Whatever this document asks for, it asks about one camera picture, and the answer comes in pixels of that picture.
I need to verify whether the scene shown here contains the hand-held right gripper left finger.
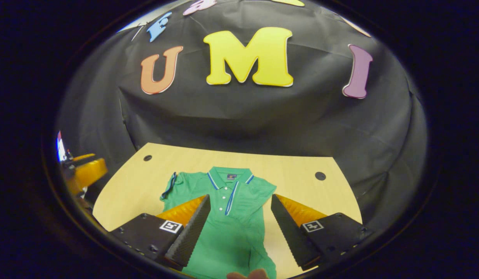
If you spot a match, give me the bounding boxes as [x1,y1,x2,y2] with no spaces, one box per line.
[110,194,212,272]

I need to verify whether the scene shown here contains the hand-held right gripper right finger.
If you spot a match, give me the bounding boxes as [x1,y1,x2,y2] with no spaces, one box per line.
[271,194,374,272]

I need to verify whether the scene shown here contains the green T-shirt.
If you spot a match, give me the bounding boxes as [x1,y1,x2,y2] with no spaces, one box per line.
[160,167,277,279]

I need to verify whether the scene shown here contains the coloured lit screen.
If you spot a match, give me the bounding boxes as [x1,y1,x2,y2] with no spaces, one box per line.
[56,131,67,162]

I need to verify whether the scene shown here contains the black backdrop cloth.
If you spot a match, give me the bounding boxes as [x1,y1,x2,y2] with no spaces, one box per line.
[55,0,428,233]

